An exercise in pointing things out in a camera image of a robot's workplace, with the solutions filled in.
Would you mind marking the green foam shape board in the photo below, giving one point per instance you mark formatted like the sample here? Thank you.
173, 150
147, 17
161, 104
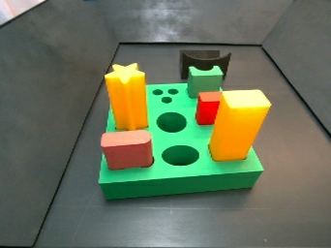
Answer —
183, 168

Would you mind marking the pink rounded block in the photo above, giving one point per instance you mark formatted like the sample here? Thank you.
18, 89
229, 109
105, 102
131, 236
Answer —
127, 149

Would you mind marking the red square block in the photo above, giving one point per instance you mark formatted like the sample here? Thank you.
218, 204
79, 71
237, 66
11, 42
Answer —
209, 101

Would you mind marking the green notched block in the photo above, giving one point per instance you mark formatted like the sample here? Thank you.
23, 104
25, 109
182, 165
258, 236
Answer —
203, 80

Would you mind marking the yellow star prism block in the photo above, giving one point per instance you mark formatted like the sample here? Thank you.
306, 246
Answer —
126, 88

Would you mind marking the yellow rectangular prism block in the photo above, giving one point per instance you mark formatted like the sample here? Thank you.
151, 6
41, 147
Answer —
242, 113

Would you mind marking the black curved stand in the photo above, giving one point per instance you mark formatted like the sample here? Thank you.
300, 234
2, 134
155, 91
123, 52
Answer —
203, 60

